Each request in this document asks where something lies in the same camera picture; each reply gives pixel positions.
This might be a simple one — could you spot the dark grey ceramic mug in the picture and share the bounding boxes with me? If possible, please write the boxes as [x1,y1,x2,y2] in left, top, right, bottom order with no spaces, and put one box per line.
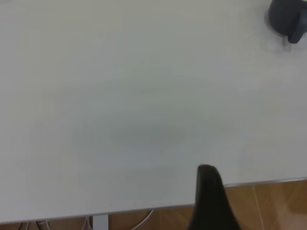
[267,0,307,45]

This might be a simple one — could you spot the white cable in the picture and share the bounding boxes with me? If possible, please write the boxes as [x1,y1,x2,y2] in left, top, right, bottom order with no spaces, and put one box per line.
[81,216,93,230]
[130,210,154,230]

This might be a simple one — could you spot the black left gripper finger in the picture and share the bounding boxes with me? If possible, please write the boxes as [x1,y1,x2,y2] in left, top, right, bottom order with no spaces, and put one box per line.
[187,164,242,230]

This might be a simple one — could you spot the white table leg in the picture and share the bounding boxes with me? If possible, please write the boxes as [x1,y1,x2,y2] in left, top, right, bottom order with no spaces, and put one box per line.
[93,215,109,230]

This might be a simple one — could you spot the grey cable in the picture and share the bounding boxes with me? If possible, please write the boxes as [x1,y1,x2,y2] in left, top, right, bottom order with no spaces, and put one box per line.
[35,220,51,230]

